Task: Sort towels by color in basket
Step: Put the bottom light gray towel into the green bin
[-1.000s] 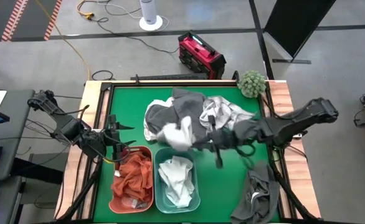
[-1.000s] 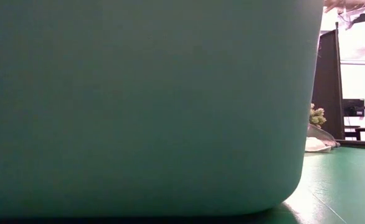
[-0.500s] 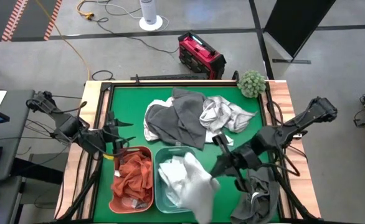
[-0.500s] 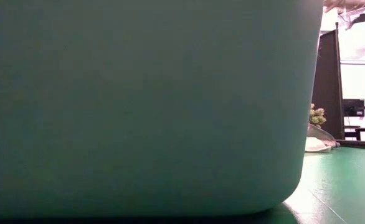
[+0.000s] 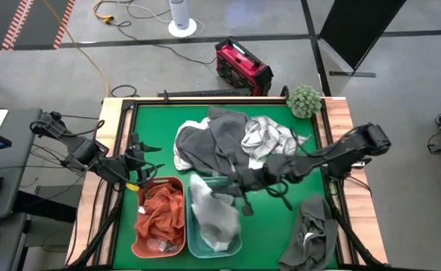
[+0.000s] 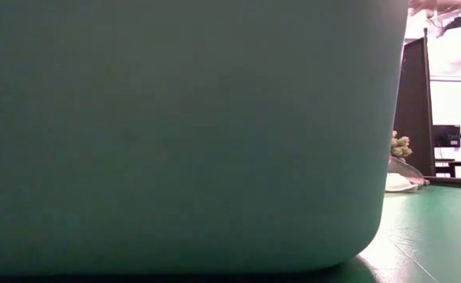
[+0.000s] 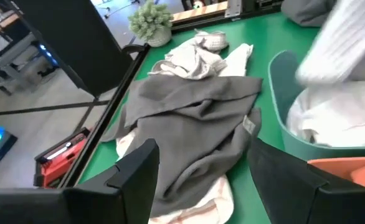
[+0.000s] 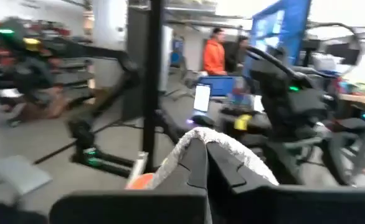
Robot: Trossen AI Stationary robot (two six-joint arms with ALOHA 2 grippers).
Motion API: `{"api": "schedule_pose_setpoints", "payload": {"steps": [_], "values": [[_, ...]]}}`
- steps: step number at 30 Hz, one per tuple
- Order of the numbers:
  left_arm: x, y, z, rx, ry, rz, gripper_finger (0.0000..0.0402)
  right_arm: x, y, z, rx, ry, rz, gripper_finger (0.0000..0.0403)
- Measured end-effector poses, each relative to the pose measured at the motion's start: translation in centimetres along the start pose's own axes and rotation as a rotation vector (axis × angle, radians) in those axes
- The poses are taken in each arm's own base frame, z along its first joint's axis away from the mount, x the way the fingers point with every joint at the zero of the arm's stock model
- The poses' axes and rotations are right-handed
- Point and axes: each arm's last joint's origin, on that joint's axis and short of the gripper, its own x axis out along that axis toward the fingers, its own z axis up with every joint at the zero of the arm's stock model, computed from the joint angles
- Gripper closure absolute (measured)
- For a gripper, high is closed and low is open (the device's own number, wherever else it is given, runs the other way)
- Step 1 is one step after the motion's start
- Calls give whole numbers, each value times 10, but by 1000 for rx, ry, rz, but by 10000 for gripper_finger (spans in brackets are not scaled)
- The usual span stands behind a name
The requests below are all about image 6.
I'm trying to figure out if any teal plastic basket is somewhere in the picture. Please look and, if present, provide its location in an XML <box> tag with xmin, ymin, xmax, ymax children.
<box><xmin>0</xmin><ymin>0</ymin><xmax>409</xmax><ymax>276</ymax></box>

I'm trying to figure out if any white towel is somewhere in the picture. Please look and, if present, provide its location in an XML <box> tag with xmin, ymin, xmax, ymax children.
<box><xmin>384</xmin><ymin>171</ymin><xmax>420</xmax><ymax>194</ymax></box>

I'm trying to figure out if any light grey striped towel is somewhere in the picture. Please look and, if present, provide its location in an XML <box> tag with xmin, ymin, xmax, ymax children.
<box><xmin>386</xmin><ymin>155</ymin><xmax>430</xmax><ymax>187</ymax></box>

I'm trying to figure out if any small potted green plant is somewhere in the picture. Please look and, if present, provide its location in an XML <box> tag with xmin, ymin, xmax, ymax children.
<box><xmin>389</xmin><ymin>130</ymin><xmax>414</xmax><ymax>163</ymax></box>

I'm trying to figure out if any black partition panel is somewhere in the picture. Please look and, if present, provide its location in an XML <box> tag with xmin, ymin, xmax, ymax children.
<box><xmin>393</xmin><ymin>27</ymin><xmax>437</xmax><ymax>178</ymax></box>

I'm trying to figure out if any black background monitor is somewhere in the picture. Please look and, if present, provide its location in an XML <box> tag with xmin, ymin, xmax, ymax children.
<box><xmin>431</xmin><ymin>124</ymin><xmax>461</xmax><ymax>149</ymax></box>

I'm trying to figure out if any black low bench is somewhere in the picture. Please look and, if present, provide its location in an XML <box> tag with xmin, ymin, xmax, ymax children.
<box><xmin>434</xmin><ymin>158</ymin><xmax>461</xmax><ymax>178</ymax></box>

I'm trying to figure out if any black overhead fixture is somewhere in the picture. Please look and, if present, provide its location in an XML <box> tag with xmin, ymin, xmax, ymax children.
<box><xmin>437</xmin><ymin>15</ymin><xmax>461</xmax><ymax>39</ymax></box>

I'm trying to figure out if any black table frame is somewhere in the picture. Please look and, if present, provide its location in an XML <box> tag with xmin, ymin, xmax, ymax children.
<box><xmin>422</xmin><ymin>175</ymin><xmax>461</xmax><ymax>190</ymax></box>

